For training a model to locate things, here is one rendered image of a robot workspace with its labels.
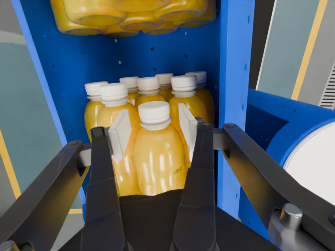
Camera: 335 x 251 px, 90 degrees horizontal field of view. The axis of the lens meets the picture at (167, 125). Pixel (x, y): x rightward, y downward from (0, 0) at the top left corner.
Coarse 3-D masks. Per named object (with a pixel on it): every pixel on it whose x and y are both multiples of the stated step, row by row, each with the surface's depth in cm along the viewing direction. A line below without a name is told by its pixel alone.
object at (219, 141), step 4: (196, 120) 17; (200, 120) 17; (216, 128) 14; (220, 128) 14; (216, 132) 14; (220, 132) 14; (216, 136) 13; (220, 136) 13; (224, 136) 13; (216, 140) 14; (220, 140) 13; (224, 140) 13; (228, 140) 13; (216, 144) 14; (220, 144) 14; (224, 144) 14; (228, 144) 13; (216, 148) 14; (220, 148) 14; (224, 148) 14; (228, 148) 14
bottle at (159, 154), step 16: (144, 128) 21; (160, 128) 20; (144, 144) 20; (160, 144) 20; (176, 144) 21; (144, 160) 20; (160, 160) 20; (176, 160) 21; (144, 176) 21; (160, 176) 21; (176, 176) 21; (144, 192) 23; (160, 192) 21
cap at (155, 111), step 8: (144, 104) 21; (152, 104) 21; (160, 104) 21; (168, 104) 21; (144, 112) 20; (152, 112) 19; (160, 112) 20; (168, 112) 21; (144, 120) 20; (152, 120) 20; (160, 120) 20
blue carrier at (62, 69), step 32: (32, 0) 22; (224, 0) 13; (32, 32) 20; (192, 32) 33; (224, 32) 14; (64, 64) 27; (96, 64) 33; (128, 64) 37; (160, 64) 38; (192, 64) 35; (224, 64) 15; (64, 96) 26; (224, 96) 16; (64, 128) 25; (224, 160) 18; (224, 192) 20
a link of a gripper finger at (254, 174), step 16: (224, 128) 13; (240, 128) 13; (240, 144) 11; (256, 144) 10; (240, 160) 10; (256, 160) 9; (272, 160) 9; (240, 176) 10; (256, 176) 8; (272, 176) 8; (288, 176) 8; (256, 192) 9; (272, 192) 7; (288, 192) 7; (304, 192) 7; (256, 208) 9; (272, 208) 7; (304, 208) 6; (320, 208) 6; (304, 224) 6; (320, 224) 5; (320, 240) 6
